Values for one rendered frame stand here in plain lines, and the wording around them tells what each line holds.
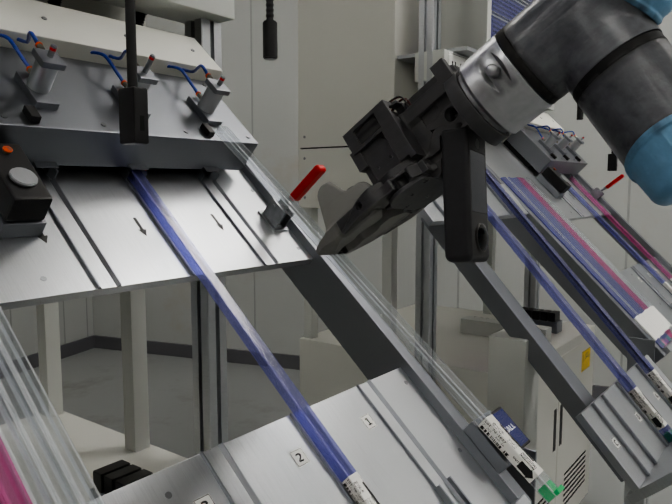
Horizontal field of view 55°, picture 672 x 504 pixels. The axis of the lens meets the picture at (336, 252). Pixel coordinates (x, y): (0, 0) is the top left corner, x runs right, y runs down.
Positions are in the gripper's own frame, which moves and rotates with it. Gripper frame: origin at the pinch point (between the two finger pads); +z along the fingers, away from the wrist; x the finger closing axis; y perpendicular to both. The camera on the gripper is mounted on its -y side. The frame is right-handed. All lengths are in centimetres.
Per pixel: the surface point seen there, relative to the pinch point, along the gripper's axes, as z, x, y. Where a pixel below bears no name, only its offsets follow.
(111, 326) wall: 301, -203, 137
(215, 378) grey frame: 42.3, -19.2, 3.6
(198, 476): 10.1, 17.8, -14.2
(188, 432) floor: 191, -136, 30
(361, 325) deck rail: 10.4, -14.3, -4.2
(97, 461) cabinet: 64, -9, 1
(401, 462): 7.3, -3.9, -20.6
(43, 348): 76, -15, 28
